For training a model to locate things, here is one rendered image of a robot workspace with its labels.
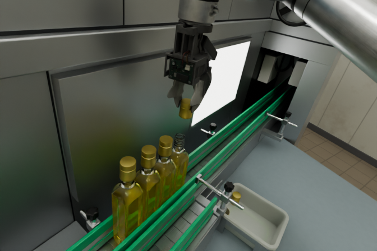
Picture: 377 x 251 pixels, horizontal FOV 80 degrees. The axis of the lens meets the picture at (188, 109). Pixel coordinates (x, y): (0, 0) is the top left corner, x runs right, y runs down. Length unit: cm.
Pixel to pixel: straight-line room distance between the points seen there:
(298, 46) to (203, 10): 96
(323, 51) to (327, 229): 81
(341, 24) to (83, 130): 51
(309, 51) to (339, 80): 193
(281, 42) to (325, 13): 97
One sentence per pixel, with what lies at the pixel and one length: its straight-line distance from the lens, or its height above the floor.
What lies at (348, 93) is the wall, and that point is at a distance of 323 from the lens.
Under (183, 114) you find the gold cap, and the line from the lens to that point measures 57.
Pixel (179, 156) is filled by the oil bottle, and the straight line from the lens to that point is 63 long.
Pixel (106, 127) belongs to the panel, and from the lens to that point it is 58.
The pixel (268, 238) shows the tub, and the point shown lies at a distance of 94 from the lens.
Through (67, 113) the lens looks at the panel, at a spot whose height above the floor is 125.
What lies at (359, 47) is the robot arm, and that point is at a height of 146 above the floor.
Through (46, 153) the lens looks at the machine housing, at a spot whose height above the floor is 115.
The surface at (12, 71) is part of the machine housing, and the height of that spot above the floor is 134.
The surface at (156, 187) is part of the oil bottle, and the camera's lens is 59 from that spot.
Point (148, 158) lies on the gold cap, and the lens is 52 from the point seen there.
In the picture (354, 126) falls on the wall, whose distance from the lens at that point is 328.
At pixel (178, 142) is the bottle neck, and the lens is 61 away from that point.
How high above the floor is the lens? 150
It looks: 29 degrees down
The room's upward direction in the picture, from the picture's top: 9 degrees clockwise
